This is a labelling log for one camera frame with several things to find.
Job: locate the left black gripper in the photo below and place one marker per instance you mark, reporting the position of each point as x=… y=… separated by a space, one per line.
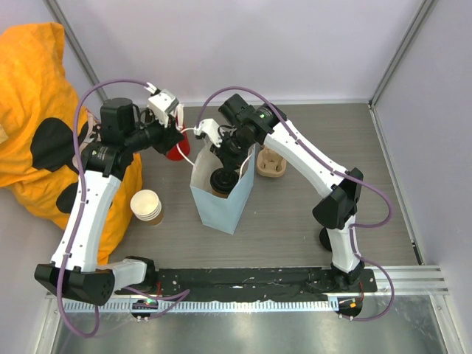
x=169 y=136

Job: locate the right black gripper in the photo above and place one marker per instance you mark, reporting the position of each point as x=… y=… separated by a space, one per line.
x=222 y=152

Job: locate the single black cup lid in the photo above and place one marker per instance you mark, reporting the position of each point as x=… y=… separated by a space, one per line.
x=223 y=180

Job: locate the single brown paper cup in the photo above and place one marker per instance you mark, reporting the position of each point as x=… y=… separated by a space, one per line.
x=221 y=194

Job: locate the light blue paper bag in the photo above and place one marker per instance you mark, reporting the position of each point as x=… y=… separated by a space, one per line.
x=219 y=213

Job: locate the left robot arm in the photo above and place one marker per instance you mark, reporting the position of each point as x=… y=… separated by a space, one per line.
x=73 y=272

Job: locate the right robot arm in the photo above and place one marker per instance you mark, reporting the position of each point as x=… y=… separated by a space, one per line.
x=339 y=188

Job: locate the red cup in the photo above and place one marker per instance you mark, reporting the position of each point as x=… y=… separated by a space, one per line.
x=181 y=150

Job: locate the brown cup carrier stack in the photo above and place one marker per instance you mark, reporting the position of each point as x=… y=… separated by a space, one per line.
x=270 y=164

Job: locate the paper cup stack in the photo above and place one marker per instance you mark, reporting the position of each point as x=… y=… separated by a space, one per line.
x=147 y=207

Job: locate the orange cartoon cloth bag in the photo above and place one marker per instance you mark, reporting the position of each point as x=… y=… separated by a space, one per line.
x=37 y=113

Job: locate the black lid stack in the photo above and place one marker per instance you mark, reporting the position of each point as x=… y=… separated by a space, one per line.
x=324 y=239

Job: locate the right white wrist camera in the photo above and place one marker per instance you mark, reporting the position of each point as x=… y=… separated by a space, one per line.
x=208 y=128

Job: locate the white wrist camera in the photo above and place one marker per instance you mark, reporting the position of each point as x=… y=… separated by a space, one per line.
x=208 y=128
x=162 y=103

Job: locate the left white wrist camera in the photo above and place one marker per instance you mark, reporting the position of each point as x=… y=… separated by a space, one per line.
x=162 y=103

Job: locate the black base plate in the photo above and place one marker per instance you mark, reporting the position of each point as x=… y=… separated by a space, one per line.
x=256 y=284

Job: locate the white slotted cable duct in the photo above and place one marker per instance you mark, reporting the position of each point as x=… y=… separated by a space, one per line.
x=137 y=305

